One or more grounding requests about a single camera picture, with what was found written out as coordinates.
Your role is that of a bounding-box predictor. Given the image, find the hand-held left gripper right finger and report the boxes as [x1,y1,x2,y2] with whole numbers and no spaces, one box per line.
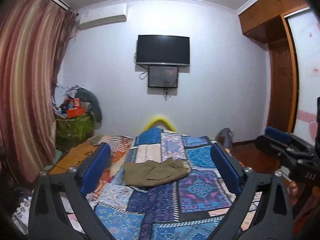
[209,142,293,240]

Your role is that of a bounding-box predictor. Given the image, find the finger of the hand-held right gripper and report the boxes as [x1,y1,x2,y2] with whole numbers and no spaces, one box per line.
[264,126,316,148]
[255,134,299,167]

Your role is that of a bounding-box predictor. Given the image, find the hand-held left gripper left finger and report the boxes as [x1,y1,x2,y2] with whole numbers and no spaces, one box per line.
[28,142,115,240]

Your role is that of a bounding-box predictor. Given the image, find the olive green pants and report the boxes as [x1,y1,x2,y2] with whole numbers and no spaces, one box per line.
[124,158,191,188]

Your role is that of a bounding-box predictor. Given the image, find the person's right hand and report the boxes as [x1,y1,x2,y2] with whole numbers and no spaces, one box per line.
[289,181,299,203]

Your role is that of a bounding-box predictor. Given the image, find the brown stool with cut-outs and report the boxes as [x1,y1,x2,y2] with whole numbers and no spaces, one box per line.
[49,144,102,176]

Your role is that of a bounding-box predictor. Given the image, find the orange striped sheet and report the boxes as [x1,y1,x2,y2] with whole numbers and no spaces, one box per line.
[93,135,133,201]

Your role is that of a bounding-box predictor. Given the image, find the grey bag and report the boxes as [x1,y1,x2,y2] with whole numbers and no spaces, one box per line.
[215,128,234,151]

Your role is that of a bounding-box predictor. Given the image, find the green cloth covered table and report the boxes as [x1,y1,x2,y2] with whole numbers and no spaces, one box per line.
[55,114,95,153]

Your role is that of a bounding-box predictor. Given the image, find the wooden wardrobe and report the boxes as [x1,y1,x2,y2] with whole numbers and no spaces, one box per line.
[237,0,313,141]

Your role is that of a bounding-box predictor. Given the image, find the orange box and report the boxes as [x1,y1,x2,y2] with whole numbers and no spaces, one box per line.
[66,106,84,118]

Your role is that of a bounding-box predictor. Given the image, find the blue patchwork blanket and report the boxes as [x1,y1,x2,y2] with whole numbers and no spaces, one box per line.
[94,127,260,240]

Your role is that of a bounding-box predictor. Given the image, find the white wardrobe door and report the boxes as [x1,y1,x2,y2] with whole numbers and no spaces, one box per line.
[286,9,320,146]

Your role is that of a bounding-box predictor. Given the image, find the striped pink curtain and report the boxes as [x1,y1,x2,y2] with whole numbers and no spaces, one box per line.
[0,0,78,189]

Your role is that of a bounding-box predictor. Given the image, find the white air conditioner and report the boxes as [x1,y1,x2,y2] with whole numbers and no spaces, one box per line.
[77,3,129,30]

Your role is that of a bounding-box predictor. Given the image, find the small black wall monitor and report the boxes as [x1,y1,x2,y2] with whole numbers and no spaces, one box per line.
[148,66,179,89]

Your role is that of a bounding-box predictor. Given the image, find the black wall television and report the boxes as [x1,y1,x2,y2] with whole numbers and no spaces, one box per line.
[136,34,191,67]

